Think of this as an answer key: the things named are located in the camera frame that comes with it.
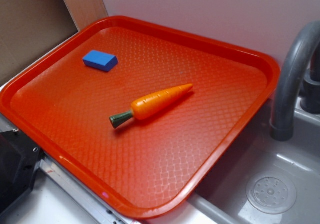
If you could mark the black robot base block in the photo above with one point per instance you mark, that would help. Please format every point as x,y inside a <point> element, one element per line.
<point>20,160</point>

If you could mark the orange plastic toy carrot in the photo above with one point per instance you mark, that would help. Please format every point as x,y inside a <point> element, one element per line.
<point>149,105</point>

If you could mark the red plastic tray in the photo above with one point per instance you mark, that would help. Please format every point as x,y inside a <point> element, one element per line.
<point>143,168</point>

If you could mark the blue rectangular block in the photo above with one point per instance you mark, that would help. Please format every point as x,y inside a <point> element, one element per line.
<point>100,60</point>

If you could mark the grey plastic sink basin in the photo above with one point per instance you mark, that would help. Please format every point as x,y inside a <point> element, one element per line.
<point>222,193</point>

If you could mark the grey curved faucet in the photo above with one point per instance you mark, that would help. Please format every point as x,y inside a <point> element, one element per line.
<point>300,73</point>

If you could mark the light wooden board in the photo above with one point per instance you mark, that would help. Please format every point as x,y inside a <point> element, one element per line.
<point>85,12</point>

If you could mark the round sink drain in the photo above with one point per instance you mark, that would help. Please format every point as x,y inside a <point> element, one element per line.
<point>271,192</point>

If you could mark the brown cardboard panel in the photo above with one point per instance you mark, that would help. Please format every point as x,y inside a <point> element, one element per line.
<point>29,29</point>

